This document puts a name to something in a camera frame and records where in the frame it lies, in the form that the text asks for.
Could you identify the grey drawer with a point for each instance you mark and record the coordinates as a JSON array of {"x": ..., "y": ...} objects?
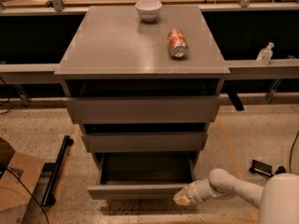
[
  {"x": 143, "y": 142},
  {"x": 141, "y": 175},
  {"x": 125, "y": 110}
]

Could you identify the grey middle drawer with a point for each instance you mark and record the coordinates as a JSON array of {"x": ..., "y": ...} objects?
[{"x": 143, "y": 142}]

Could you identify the grey metal rail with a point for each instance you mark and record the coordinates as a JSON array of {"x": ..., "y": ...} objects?
[{"x": 238, "y": 70}]

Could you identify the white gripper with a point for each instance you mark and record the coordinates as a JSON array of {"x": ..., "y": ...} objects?
[{"x": 193, "y": 191}]

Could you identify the white ceramic bowl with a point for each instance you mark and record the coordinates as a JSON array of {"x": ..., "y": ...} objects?
[{"x": 148, "y": 10}]

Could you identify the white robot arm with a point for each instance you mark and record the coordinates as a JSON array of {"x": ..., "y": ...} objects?
[{"x": 277, "y": 200}]

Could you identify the red soda can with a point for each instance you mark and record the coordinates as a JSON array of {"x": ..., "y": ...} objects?
[{"x": 177, "y": 44}]

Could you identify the brown cardboard box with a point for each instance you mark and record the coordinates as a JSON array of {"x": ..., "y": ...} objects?
[{"x": 17, "y": 183}]

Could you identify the grey bottom drawer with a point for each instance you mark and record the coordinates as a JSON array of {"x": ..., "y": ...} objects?
[{"x": 141, "y": 175}]

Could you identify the black metal bar left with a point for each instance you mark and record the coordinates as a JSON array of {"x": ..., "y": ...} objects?
[{"x": 53, "y": 168}]

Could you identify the grey top drawer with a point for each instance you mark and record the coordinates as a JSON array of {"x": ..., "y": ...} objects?
[{"x": 125, "y": 110}]

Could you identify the small black device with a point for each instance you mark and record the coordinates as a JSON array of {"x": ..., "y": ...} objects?
[{"x": 261, "y": 168}]

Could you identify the black metal bar right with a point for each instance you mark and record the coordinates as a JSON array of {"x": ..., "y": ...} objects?
[{"x": 281, "y": 170}]

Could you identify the black metal bar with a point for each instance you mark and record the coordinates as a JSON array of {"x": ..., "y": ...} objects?
[
  {"x": 281, "y": 170},
  {"x": 53, "y": 168}
]

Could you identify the grey drawer cabinet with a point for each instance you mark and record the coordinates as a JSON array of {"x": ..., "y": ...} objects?
[{"x": 115, "y": 54}]

